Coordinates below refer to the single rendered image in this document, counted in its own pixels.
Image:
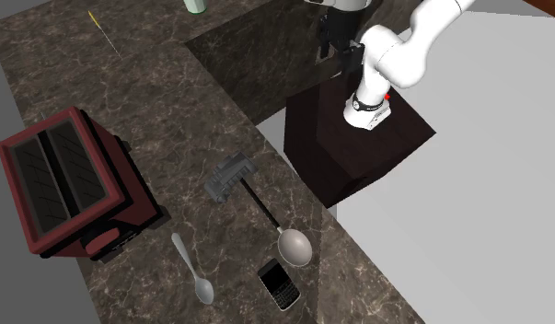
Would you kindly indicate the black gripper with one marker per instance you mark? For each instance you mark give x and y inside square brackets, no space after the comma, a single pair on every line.
[340,27]

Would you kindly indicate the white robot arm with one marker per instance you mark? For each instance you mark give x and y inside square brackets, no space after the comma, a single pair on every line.
[375,76]

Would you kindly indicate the dark robot stand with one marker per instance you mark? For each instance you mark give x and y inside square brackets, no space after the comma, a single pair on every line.
[349,157]

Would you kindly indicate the pale green cup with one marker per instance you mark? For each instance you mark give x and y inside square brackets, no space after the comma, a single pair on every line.
[195,5]

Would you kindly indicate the thin yellow-tipped stick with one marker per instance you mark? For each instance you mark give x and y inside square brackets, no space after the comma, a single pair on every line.
[94,19]

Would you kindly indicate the black keypad phone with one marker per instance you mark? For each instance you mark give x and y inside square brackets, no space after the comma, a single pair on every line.
[279,285]

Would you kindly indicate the red toaster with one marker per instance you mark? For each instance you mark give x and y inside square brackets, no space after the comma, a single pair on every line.
[124,188]

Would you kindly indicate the silver spoon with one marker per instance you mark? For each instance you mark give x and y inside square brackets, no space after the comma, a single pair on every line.
[204,289]

